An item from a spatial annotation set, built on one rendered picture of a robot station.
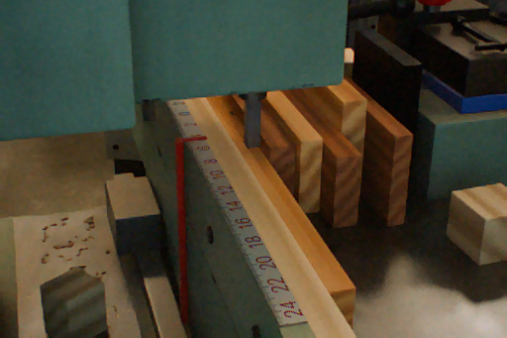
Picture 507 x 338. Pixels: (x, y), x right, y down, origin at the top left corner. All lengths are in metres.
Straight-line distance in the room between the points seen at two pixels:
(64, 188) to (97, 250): 1.86
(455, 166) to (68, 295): 0.29
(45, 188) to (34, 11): 2.18
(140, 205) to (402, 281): 0.26
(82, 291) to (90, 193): 1.94
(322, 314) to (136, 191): 0.35
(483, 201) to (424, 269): 0.06
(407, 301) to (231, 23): 0.19
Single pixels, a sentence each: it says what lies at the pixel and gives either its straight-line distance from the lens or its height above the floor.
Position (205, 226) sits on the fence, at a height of 0.92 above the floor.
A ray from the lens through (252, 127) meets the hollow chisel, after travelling 0.54.
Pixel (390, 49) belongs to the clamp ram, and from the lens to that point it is 0.61.
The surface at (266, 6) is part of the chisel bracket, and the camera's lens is 0.48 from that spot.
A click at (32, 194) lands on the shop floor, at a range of 2.57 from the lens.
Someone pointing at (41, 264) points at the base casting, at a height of 0.80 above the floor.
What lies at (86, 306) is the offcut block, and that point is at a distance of 0.61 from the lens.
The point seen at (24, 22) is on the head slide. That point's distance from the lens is 0.43.
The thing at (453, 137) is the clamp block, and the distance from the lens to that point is 0.59.
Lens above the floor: 1.18
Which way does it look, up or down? 25 degrees down
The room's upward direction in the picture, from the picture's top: 1 degrees clockwise
